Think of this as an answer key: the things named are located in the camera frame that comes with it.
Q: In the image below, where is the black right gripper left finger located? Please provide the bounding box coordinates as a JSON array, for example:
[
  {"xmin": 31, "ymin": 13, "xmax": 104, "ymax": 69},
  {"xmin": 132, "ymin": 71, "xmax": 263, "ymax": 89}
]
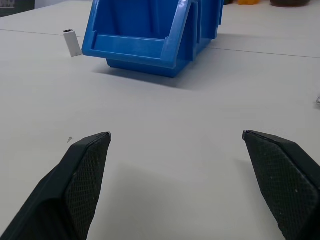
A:
[{"xmin": 0, "ymin": 131, "xmax": 113, "ymax": 240}]

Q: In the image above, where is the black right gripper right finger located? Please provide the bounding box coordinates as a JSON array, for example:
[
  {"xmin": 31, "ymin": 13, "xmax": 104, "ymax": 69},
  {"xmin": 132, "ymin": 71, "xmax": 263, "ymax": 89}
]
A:
[{"xmin": 241, "ymin": 129, "xmax": 320, "ymax": 240}]

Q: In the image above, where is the small white rectangular block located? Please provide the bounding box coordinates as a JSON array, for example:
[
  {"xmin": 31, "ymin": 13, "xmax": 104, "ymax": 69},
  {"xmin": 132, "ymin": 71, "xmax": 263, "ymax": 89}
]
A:
[{"xmin": 62, "ymin": 28, "xmax": 83, "ymax": 58}]

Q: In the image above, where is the blue plastic storage bin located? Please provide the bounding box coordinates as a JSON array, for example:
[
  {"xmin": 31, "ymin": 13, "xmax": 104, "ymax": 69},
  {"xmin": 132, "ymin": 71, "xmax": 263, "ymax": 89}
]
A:
[
  {"xmin": 81, "ymin": 0, "xmax": 201, "ymax": 79},
  {"xmin": 196, "ymin": 0, "xmax": 225, "ymax": 44}
]

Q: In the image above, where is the dark brown round object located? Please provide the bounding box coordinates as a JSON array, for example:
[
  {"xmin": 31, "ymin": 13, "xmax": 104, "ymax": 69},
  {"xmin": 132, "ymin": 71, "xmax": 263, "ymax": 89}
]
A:
[{"xmin": 269, "ymin": 0, "xmax": 320, "ymax": 8}]

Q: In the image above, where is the dark monitor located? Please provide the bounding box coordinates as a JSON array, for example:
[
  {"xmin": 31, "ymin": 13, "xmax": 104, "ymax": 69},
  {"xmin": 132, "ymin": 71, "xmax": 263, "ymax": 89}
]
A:
[{"xmin": 0, "ymin": 0, "xmax": 36, "ymax": 18}]

